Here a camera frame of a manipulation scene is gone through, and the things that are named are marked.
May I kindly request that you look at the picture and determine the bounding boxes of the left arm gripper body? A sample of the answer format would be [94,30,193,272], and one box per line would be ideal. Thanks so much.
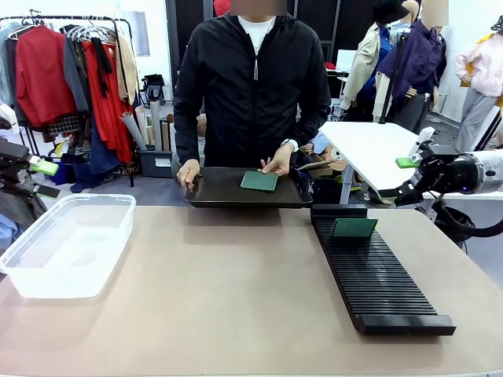
[0,137,32,194]

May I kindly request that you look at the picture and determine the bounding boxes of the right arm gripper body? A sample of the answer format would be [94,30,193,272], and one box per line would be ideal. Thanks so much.
[416,151,483,196]

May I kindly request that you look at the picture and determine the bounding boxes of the green PCB board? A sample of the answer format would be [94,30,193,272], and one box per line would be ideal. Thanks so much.
[240,170,279,192]
[331,218,379,240]

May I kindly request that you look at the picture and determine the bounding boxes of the black serving tray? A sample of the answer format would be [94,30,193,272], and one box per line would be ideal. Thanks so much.
[184,167,314,209]

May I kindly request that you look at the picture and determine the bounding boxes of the person's left forearm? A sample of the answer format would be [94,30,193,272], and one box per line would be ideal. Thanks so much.
[281,100,332,152]

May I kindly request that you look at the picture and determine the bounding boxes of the person's right forearm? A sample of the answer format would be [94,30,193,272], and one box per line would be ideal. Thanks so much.
[172,105,205,164]

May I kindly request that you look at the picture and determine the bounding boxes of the person's left hand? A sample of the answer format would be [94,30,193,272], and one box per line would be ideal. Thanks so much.
[259,144,296,177]

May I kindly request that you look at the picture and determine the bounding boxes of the person's right hand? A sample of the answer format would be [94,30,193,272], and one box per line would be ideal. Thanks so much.
[176,158,204,193]

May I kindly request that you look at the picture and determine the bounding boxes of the grey fabric bundle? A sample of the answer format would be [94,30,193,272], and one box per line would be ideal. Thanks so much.
[0,172,49,252]

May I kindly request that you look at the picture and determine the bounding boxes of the white table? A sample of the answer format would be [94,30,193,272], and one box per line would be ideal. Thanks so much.
[318,120,503,205]

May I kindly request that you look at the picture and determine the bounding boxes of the checked skirt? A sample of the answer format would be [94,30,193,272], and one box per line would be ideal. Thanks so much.
[46,115,83,137]

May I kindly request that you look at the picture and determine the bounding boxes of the blue denim garment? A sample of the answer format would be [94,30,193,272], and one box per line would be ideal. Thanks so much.
[89,121,122,174]

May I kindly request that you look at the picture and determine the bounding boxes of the clear plastic storage box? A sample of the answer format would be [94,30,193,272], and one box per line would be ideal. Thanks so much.
[0,193,138,299]

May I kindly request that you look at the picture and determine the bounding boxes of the beige tape roll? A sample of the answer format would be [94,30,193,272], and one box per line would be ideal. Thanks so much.
[328,144,347,170]

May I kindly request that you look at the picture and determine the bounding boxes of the red dress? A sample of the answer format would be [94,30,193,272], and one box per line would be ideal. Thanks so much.
[80,38,134,164]

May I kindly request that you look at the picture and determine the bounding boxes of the black tripod pole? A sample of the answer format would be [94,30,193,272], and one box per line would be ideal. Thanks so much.
[379,33,406,125]

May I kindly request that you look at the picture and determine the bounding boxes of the light blue cloth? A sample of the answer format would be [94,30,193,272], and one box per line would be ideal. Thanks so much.
[314,132,336,156]

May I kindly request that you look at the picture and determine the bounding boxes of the brown cardboard box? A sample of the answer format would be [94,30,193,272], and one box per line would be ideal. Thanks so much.
[298,155,343,178]

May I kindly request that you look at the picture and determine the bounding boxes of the mannequin in purple jacket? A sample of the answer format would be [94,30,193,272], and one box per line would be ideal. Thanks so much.
[376,17,450,135]

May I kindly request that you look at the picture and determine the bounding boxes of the red jacket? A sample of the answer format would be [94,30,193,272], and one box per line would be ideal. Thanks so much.
[15,25,79,129]

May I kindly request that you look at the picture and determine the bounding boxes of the grey paper roll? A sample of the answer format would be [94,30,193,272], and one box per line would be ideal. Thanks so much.
[119,111,148,152]

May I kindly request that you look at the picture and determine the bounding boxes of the black slotted PCB rack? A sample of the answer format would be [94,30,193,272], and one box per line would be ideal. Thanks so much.
[310,203,457,337]

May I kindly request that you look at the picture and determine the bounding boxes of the dark grey garment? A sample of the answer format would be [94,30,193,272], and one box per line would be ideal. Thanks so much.
[62,25,92,115]

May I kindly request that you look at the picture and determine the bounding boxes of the light blue garment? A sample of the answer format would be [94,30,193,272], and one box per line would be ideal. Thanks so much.
[0,21,20,123]

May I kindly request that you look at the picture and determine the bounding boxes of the mannequin in beige coat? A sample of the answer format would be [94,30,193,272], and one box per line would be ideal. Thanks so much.
[340,0,398,123]

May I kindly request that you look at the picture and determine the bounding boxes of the mannequin in pink sweater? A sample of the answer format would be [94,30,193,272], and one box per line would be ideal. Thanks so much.
[453,15,503,156]

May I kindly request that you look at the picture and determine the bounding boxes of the dark navy fabric bundle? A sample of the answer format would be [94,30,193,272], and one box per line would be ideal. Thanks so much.
[290,151,316,194]

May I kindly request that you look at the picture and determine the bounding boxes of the white paper roll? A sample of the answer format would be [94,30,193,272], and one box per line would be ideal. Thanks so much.
[134,104,151,148]

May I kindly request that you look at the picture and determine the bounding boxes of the dark grey storage bin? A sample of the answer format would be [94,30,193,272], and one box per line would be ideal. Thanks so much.
[137,148,174,178]

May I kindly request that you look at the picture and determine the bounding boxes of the black scarf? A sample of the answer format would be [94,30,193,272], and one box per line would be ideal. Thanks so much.
[90,37,114,99]

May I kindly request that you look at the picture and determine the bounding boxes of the beige paper roll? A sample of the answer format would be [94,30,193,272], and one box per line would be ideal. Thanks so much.
[149,100,163,152]

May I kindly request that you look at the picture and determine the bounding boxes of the beige garment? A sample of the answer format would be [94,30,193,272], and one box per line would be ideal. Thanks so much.
[116,33,139,106]

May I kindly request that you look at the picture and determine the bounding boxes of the black bag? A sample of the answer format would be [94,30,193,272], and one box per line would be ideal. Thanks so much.
[141,73,167,107]

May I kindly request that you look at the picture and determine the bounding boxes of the black bucket hat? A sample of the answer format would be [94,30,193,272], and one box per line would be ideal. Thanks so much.
[373,0,412,27]

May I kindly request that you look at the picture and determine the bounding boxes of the person torso black jacket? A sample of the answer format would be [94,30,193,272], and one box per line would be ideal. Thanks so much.
[172,0,332,170]

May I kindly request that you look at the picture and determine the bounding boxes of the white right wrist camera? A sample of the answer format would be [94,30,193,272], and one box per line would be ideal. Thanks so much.
[407,126,436,163]

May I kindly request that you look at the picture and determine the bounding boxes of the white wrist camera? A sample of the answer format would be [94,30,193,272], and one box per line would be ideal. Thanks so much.
[407,126,436,163]
[0,102,20,135]

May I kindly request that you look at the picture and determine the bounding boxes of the black corrugated cable hose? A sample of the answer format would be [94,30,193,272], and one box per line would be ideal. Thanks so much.
[431,194,503,240]

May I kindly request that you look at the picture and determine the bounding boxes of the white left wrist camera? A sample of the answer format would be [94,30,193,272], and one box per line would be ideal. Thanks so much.
[0,102,20,135]

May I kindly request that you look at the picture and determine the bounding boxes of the black clothes rail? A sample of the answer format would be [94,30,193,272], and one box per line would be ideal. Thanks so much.
[0,15,137,188]

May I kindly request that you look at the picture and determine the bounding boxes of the grey wall poster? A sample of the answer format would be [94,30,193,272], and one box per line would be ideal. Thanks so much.
[131,10,151,58]

